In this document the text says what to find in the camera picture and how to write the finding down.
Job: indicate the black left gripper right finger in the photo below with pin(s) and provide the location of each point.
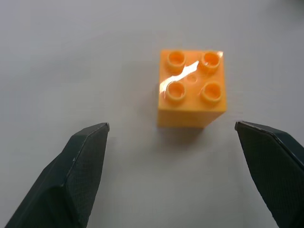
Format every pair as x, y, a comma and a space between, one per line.
273, 171

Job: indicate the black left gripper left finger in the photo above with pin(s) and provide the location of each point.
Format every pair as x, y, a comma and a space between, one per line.
71, 180

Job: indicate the orange studded building block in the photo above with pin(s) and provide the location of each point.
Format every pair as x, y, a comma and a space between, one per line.
190, 99

